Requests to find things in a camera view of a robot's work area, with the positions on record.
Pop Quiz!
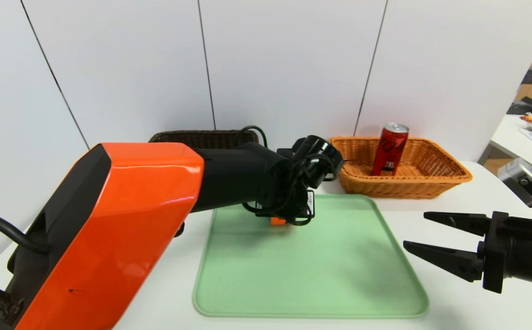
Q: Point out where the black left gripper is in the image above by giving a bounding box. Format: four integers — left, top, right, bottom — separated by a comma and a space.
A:
255, 190, 315, 218

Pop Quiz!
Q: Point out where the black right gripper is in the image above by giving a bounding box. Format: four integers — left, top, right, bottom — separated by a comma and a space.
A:
403, 211, 532, 294

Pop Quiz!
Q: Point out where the red soda can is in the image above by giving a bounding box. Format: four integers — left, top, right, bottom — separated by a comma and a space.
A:
370, 123, 410, 177

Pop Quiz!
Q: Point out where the orange wicker basket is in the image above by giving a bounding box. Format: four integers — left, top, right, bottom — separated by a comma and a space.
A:
329, 137, 473, 200

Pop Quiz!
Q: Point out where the dark brown wicker basket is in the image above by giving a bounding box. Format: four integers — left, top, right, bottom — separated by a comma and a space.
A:
149, 130, 259, 149

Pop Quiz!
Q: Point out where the light green plastic tray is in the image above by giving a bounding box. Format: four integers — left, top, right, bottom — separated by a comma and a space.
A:
193, 193, 430, 318

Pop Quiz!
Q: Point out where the white round-edged side table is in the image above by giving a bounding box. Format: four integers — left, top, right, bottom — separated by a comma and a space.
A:
489, 115, 532, 176

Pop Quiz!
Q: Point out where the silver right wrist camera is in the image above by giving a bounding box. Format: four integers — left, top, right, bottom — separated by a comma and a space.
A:
497, 158, 532, 209

